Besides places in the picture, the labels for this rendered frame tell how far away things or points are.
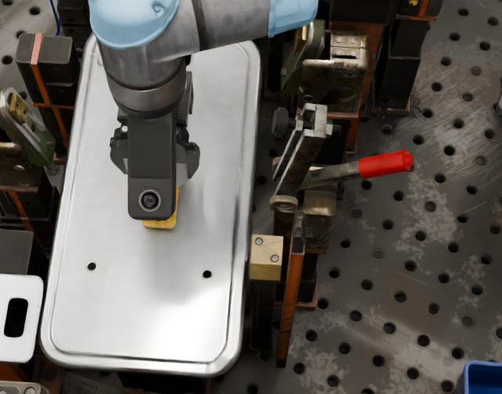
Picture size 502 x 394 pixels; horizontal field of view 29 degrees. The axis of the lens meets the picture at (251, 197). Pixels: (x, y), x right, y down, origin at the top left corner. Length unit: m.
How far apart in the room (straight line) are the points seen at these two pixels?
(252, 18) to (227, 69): 0.38
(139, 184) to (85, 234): 0.18
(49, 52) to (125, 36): 0.45
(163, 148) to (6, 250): 0.28
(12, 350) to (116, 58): 0.39
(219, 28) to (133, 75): 0.09
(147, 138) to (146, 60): 0.13
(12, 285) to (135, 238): 0.15
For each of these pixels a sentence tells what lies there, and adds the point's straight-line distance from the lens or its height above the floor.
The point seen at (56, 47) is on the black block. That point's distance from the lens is 1.26.
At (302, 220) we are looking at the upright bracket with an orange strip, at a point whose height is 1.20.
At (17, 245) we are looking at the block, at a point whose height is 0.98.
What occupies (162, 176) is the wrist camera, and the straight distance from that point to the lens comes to 0.96.
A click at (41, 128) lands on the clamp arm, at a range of 1.17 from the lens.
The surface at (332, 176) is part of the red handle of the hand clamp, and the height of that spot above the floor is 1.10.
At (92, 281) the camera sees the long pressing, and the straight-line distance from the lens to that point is 1.11.
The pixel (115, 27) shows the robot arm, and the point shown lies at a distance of 0.81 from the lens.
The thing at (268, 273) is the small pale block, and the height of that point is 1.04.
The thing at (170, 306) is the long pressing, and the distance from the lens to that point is 1.09.
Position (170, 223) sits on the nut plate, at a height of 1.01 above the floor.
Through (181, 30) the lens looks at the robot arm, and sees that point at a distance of 0.83.
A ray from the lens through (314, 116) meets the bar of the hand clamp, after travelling 0.94.
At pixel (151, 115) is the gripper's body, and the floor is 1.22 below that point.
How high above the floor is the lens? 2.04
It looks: 67 degrees down
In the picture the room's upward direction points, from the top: 1 degrees clockwise
